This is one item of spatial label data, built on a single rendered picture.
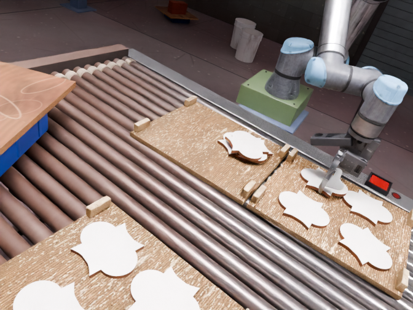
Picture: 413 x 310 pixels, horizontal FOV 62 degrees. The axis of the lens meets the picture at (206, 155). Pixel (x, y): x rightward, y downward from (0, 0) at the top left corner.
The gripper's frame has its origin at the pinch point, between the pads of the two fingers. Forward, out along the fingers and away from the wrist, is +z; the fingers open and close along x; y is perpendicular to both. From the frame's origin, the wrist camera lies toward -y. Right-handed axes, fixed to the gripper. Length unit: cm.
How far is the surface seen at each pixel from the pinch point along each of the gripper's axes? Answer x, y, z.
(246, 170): -13.1, -20.4, 1.7
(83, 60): -3, -101, 3
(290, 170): -1.6, -10.2, 1.3
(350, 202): -2.8, 9.2, -0.1
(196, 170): -24.9, -30.8, 2.0
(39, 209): -62, -49, 5
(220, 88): 220, -140, 95
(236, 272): -44.2, -5.8, 4.5
